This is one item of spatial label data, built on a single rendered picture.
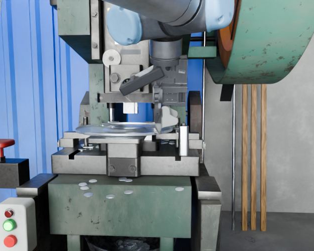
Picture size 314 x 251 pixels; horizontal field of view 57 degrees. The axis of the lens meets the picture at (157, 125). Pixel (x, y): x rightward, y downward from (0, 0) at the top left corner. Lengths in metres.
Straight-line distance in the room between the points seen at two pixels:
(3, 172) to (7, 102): 1.56
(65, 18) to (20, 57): 1.49
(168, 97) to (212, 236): 0.36
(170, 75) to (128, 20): 0.22
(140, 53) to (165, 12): 0.51
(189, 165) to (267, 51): 0.38
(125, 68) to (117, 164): 0.29
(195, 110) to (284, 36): 0.59
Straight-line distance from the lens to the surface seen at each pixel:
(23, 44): 2.40
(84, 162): 0.91
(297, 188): 2.43
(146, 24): 0.53
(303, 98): 2.33
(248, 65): 0.83
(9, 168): 0.87
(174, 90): 0.69
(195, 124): 1.24
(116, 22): 0.55
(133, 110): 0.98
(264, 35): 0.76
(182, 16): 0.44
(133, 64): 0.92
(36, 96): 2.31
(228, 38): 1.20
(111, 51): 0.92
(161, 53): 0.65
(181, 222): 0.83
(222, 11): 0.47
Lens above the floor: 0.89
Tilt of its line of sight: 6 degrees down
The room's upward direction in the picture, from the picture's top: straight up
